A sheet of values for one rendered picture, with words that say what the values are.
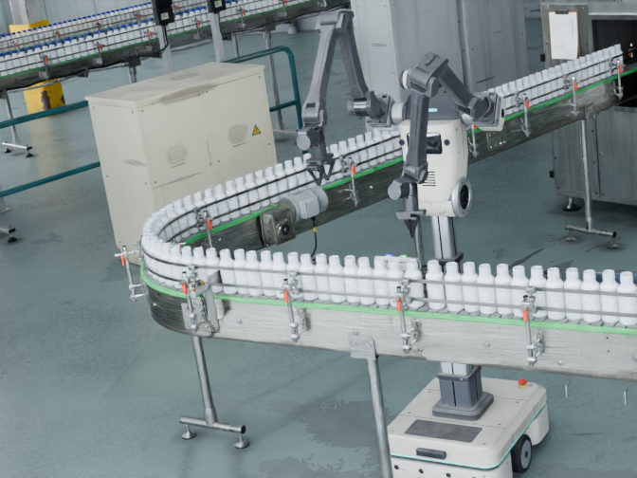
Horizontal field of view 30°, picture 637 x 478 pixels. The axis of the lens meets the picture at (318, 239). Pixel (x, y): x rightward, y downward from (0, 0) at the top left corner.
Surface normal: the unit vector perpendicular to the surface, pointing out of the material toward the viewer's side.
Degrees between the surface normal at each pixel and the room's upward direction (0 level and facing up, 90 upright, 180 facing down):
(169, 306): 90
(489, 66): 90
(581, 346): 90
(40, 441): 0
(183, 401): 0
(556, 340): 90
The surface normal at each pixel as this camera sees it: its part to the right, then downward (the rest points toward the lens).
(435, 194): -0.49, 0.33
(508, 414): -0.14, -0.94
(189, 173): 0.67, 0.15
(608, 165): -0.74, 0.27
